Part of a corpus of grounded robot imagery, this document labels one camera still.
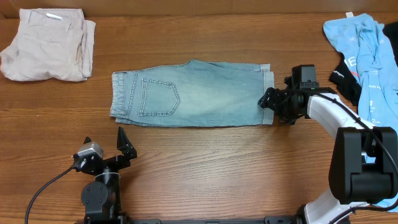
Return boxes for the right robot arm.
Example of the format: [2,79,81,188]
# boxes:
[258,77,397,223]

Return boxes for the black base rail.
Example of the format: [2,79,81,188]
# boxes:
[78,216,302,224]

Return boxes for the black garment with print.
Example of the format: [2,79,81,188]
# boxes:
[329,22,397,106]

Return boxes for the light blue denim shorts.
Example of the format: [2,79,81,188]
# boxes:
[109,60,274,128]

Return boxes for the light blue t-shirt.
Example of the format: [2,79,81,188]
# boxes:
[322,11,398,213]

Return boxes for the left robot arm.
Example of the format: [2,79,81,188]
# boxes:
[72,127,137,224]

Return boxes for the folded beige trousers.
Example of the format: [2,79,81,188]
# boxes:
[1,9,96,82]

